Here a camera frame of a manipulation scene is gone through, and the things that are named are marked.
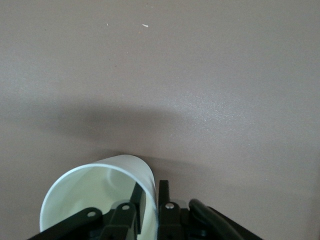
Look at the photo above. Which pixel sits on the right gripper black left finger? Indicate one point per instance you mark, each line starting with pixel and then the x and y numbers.
pixel 122 220

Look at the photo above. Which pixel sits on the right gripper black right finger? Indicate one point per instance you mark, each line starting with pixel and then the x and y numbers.
pixel 170 220

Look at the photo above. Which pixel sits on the white plastic cup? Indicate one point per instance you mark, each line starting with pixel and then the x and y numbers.
pixel 75 190

